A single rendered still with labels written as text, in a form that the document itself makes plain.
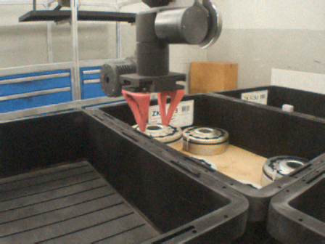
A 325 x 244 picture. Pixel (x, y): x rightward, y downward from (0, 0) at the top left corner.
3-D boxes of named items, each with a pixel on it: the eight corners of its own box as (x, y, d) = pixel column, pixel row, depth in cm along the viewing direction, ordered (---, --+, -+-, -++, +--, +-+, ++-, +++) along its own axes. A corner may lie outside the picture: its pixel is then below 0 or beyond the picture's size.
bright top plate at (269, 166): (251, 168, 43) (251, 164, 43) (286, 154, 48) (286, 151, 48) (302, 192, 35) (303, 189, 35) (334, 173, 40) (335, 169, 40)
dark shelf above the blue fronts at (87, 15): (18, 23, 213) (18, 17, 211) (129, 23, 289) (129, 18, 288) (30, 17, 180) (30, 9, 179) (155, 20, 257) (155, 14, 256)
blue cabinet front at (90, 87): (83, 132, 232) (79, 67, 217) (149, 118, 278) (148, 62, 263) (85, 133, 230) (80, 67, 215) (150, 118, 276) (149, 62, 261)
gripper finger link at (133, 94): (175, 131, 49) (175, 78, 46) (141, 139, 45) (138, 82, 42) (155, 122, 54) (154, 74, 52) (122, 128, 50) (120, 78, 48)
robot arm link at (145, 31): (154, 10, 48) (128, 9, 44) (180, 6, 43) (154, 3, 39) (154, 47, 50) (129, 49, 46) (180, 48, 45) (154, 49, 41)
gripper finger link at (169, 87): (186, 128, 50) (186, 77, 47) (152, 136, 46) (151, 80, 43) (165, 120, 55) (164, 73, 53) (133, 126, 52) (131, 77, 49)
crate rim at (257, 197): (88, 119, 53) (87, 107, 52) (203, 102, 69) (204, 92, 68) (255, 226, 21) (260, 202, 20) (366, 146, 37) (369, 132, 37)
